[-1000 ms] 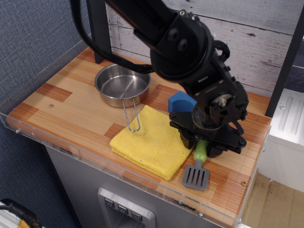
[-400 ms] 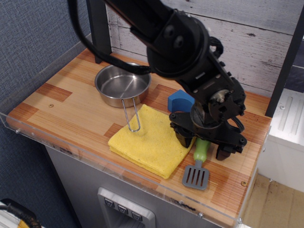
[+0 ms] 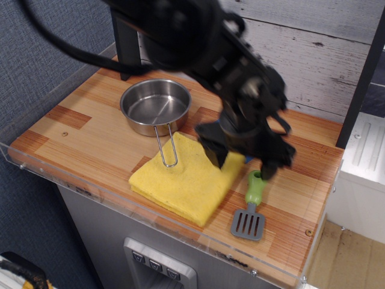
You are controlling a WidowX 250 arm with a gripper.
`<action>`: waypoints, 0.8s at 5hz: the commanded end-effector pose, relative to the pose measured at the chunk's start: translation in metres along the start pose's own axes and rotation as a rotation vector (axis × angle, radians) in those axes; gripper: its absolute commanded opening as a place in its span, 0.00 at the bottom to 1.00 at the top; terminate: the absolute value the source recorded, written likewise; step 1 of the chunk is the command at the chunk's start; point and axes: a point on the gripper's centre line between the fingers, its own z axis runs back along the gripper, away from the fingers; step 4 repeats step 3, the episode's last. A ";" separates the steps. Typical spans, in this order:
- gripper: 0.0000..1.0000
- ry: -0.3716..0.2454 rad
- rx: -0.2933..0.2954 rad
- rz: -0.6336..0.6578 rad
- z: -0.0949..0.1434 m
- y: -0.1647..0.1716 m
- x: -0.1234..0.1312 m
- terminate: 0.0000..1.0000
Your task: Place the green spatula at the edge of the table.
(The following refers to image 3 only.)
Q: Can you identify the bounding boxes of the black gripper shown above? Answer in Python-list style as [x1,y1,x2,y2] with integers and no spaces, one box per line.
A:
[195,102,296,181]

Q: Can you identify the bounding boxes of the green handled grey toy spatula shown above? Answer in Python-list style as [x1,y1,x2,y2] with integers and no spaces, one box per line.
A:
[230,170,266,241]

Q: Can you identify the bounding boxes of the yellow cloth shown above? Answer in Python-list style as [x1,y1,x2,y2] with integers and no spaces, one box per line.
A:
[129,132,245,227]

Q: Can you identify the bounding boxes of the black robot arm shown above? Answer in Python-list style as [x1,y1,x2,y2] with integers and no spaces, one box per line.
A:
[19,1,295,180]

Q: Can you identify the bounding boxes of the blue arch shaped block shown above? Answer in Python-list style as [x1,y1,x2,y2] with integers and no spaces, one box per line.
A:
[215,119,253,164]

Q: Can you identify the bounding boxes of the white side unit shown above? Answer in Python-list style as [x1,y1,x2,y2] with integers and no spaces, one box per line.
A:
[325,113,384,243]

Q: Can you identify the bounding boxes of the clear acrylic table guard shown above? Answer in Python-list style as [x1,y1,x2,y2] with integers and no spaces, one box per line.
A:
[0,42,345,289]

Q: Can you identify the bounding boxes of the silver dispenser button panel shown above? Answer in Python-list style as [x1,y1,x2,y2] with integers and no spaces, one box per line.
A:
[123,237,198,289]

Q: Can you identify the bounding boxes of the grey toy cabinet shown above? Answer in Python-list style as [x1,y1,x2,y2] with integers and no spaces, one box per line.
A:
[57,184,283,289]

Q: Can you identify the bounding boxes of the stainless steel pot wire handle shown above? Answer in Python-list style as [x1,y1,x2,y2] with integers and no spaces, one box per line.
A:
[119,78,193,168]

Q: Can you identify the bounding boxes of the dark right vertical post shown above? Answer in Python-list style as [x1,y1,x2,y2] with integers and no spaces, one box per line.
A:
[336,8,384,149]

